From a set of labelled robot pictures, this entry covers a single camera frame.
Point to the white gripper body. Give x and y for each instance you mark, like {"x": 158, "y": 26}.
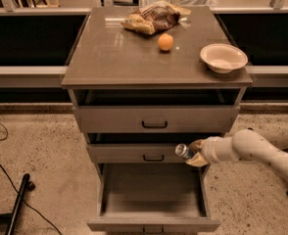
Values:
{"x": 210, "y": 150}

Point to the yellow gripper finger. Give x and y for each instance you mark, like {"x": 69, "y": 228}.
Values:
{"x": 196, "y": 146}
{"x": 197, "y": 160}

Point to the redbull can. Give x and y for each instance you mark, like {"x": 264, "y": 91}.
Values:
{"x": 183, "y": 151}

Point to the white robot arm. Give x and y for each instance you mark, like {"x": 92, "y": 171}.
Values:
{"x": 243, "y": 146}

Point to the grey top drawer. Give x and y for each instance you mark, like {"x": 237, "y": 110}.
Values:
{"x": 155, "y": 119}

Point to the grey middle drawer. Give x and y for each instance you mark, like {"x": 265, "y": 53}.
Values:
{"x": 133, "y": 153}

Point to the grey open bottom drawer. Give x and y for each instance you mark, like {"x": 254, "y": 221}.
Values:
{"x": 152, "y": 199}

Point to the grey drawer cabinet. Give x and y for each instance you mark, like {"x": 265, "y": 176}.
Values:
{"x": 112, "y": 66}

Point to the white bowl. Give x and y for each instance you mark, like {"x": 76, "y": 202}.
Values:
{"x": 223, "y": 58}

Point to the orange fruit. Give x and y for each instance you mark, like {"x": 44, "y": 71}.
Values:
{"x": 165, "y": 42}

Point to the brown chip bag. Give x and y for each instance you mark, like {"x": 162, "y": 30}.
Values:
{"x": 156, "y": 17}

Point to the black stand leg left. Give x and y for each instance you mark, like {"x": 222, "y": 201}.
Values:
{"x": 13, "y": 215}

